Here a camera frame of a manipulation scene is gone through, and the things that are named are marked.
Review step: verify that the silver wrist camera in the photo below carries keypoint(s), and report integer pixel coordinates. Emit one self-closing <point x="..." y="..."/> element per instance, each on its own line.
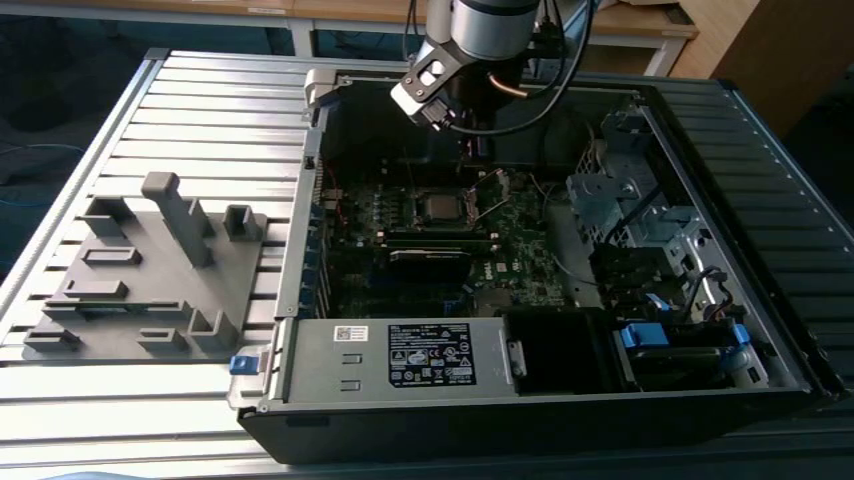
<point x="427" y="75"/>

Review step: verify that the black open PC case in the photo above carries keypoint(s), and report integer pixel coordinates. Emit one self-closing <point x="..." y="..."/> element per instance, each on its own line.
<point x="467" y="430"/>

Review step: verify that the grey case release latch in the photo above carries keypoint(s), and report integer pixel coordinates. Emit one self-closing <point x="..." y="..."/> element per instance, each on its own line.
<point x="318" y="85"/>

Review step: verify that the silver metal drive cage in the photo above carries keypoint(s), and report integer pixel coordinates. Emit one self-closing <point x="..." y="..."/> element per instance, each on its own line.
<point x="593" y="192"/>

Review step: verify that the green motherboard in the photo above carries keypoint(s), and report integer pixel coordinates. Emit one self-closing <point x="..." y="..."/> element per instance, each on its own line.
<point x="527" y="250"/>

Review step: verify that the green RAM stick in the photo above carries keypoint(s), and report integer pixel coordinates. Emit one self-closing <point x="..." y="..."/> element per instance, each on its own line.
<point x="109" y="308"/>
<point x="440" y="243"/>

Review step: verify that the black fan shroud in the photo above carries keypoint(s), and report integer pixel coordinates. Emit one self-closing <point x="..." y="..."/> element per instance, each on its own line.
<point x="560" y="350"/>

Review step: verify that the wooden cabinet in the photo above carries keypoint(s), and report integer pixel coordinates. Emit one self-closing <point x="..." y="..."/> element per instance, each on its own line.
<point x="767" y="50"/>

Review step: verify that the hard disk in blue carrier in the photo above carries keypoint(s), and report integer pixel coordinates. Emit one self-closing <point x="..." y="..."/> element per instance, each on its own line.
<point x="643" y="335"/>

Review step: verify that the black graphics card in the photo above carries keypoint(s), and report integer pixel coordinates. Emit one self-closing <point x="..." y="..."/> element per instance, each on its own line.
<point x="427" y="270"/>

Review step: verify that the blue case latch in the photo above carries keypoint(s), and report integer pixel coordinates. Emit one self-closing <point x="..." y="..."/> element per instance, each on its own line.
<point x="241" y="365"/>

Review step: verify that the black plastic disk bay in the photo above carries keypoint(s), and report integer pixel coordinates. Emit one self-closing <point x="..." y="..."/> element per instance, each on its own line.
<point x="627" y="270"/>

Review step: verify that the silver power supply unit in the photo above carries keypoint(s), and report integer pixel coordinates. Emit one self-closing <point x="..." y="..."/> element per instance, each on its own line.
<point x="320" y="360"/>

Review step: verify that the silver chipset heat sink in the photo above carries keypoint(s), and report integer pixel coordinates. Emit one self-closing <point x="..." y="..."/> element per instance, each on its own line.
<point x="493" y="298"/>

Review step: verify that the wooden desk white frame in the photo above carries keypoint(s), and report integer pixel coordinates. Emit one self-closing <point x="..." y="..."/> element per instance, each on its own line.
<point x="633" y="29"/>
<point x="166" y="6"/>

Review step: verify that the CPU socket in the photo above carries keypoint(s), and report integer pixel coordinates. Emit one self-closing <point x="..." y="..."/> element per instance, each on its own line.
<point x="420" y="214"/>

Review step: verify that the grey parts rack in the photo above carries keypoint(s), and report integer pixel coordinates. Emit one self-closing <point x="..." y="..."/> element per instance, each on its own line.
<point x="166" y="290"/>

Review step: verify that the silver CPU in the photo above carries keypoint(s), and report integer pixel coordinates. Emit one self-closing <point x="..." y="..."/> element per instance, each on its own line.
<point x="447" y="207"/>

